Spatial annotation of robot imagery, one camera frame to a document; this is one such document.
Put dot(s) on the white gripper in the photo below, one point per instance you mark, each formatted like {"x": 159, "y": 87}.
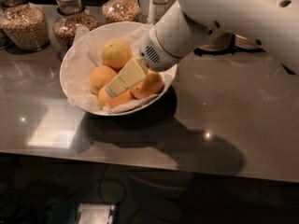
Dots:
{"x": 154, "y": 54}

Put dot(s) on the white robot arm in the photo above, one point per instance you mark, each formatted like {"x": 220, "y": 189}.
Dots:
{"x": 273, "y": 25}

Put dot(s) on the right orange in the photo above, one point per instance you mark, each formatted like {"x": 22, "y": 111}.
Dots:
{"x": 152, "y": 84}

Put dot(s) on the top greenish orange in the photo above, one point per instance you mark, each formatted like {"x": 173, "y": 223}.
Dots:
{"x": 116, "y": 53}

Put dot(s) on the white bowl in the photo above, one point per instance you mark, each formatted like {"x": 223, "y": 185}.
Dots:
{"x": 78, "y": 62}

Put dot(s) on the left orange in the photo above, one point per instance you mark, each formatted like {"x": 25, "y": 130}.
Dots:
{"x": 101, "y": 76}

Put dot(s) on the front orange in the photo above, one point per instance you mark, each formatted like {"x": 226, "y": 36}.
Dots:
{"x": 105, "y": 99}

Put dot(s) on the white paper liner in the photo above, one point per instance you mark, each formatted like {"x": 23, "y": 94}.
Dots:
{"x": 81, "y": 66}

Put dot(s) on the right glass cereal jar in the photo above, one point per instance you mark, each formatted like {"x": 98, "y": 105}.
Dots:
{"x": 121, "y": 10}

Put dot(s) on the glass cereal jar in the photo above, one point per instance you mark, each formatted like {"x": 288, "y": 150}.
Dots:
{"x": 72, "y": 15}
{"x": 121, "y": 10}

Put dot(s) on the clear glass bottle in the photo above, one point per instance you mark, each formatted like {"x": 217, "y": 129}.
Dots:
{"x": 159, "y": 8}

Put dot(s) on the white stand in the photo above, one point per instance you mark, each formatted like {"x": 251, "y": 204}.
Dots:
{"x": 147, "y": 10}

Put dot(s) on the middle glass cereal jar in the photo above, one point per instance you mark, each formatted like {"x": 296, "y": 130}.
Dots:
{"x": 72, "y": 15}

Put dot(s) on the large left glass jar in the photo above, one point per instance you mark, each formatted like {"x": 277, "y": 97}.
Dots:
{"x": 25, "y": 25}

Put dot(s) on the far left glass jar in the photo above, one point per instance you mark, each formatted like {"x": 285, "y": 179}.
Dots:
{"x": 4, "y": 39}

